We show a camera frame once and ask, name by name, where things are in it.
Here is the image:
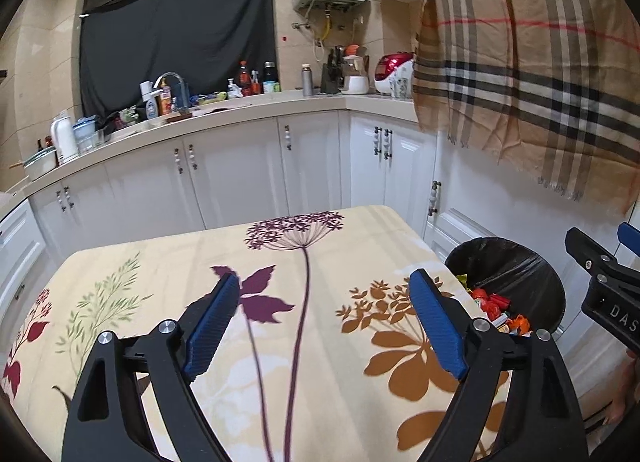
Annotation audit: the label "red bag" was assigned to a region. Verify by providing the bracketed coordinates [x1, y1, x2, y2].
[470, 288, 511, 321]

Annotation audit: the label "orange plastic bag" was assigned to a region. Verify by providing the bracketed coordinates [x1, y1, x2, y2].
[506, 315, 530, 337]

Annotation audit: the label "black lined trash bin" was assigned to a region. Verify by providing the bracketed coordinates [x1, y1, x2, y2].
[445, 237, 566, 332]

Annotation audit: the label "white kitchen cabinets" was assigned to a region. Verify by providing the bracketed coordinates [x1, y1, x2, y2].
[11, 110, 622, 335]

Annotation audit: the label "person's right hand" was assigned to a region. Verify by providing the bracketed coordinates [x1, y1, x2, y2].
[605, 349, 639, 424]

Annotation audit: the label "floral beige tablecloth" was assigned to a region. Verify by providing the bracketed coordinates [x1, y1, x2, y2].
[1, 205, 480, 461]

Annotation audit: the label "plaid beige scarf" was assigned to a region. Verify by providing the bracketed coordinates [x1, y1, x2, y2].
[412, 0, 639, 214]

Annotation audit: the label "chrome sink faucet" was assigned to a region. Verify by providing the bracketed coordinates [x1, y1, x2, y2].
[153, 71, 190, 114]

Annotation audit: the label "orange dish soap bottle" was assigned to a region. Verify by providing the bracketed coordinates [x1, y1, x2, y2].
[160, 78, 172, 116]

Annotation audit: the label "red sauce bottle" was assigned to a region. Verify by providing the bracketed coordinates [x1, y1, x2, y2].
[239, 60, 252, 97]

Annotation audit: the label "dark lidded jar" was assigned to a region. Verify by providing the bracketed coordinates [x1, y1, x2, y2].
[262, 60, 281, 94]

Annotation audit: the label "white electric kettle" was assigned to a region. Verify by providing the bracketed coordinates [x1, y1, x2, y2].
[50, 110, 79, 164]

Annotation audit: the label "steel thermos bottle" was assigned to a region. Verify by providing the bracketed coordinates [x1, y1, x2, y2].
[300, 64, 314, 96]

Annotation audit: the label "black knife block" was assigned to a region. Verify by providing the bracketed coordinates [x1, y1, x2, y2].
[320, 45, 345, 94]

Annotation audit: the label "white blender jug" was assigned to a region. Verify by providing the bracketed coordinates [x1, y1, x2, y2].
[341, 44, 370, 95]

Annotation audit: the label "red white rice cooker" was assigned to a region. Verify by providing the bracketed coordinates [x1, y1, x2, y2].
[373, 52, 413, 95]

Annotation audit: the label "black window curtain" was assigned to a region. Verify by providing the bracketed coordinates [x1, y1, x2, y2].
[79, 0, 277, 116]

